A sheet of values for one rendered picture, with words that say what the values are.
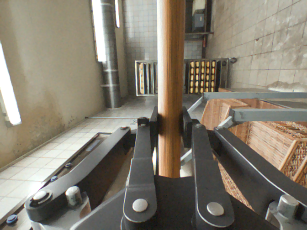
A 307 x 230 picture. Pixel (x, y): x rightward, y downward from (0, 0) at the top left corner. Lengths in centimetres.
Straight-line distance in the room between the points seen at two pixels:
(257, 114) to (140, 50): 485
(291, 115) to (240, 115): 18
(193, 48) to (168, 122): 512
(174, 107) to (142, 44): 514
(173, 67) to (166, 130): 7
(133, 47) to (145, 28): 68
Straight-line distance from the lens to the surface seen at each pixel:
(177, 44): 17
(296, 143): 74
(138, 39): 535
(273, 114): 69
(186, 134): 16
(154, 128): 15
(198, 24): 471
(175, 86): 17
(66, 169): 149
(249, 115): 64
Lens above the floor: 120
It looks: 5 degrees up
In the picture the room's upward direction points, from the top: 90 degrees counter-clockwise
